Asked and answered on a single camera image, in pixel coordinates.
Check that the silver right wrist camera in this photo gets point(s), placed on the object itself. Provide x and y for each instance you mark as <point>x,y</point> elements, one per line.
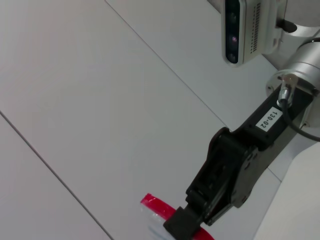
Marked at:
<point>247,32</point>

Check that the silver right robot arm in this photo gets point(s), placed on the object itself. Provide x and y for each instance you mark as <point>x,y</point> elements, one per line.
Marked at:
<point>302,65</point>

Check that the transparent document bag red zipper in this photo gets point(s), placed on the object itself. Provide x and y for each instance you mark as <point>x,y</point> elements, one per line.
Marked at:
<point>155,203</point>

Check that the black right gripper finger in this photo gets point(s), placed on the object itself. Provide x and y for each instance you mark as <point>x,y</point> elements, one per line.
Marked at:
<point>182,225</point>

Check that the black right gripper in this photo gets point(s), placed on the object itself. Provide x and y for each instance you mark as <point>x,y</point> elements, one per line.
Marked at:
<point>250,140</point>

